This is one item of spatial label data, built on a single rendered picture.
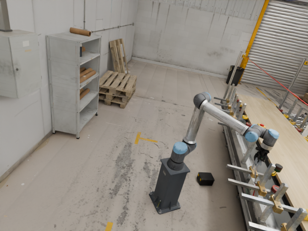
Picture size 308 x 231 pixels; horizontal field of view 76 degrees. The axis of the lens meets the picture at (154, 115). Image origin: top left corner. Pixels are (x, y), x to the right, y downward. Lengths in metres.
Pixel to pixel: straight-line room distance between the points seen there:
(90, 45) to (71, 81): 0.96
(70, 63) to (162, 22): 6.43
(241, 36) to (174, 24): 2.77
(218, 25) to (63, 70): 7.14
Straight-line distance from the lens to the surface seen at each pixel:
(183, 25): 9.00
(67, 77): 3.13
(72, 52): 2.99
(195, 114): 2.09
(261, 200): 1.83
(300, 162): 2.78
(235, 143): 2.93
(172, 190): 2.44
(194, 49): 9.12
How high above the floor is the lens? 2.07
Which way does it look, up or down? 27 degrees down
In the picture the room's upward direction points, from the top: 11 degrees clockwise
